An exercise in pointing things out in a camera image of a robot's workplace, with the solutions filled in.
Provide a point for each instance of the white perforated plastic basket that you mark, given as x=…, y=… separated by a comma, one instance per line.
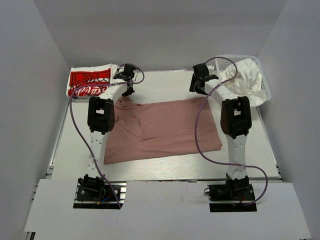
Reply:
x=225, y=69

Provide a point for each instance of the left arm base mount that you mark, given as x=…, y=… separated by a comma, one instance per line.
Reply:
x=95, y=193

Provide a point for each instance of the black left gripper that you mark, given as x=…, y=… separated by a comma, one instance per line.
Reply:
x=127, y=93

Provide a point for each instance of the pink printed t shirt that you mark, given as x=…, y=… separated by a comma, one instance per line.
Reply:
x=161, y=129

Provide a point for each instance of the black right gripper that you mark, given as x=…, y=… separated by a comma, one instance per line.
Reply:
x=194, y=83

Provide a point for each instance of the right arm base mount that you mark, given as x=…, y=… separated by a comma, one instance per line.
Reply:
x=222, y=199

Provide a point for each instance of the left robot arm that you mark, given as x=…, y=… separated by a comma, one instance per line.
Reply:
x=101, y=115

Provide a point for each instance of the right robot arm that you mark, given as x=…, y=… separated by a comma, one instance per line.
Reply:
x=235, y=122

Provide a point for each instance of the folded red white t shirt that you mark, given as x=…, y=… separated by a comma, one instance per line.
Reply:
x=92, y=79

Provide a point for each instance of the white crumpled t shirt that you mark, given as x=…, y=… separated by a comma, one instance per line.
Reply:
x=248, y=82

